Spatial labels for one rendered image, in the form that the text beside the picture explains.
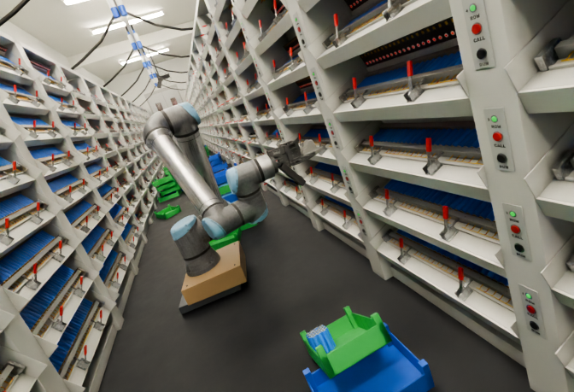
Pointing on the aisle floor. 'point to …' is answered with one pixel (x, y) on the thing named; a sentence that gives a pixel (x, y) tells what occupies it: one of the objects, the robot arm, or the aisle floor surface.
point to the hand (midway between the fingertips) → (320, 149)
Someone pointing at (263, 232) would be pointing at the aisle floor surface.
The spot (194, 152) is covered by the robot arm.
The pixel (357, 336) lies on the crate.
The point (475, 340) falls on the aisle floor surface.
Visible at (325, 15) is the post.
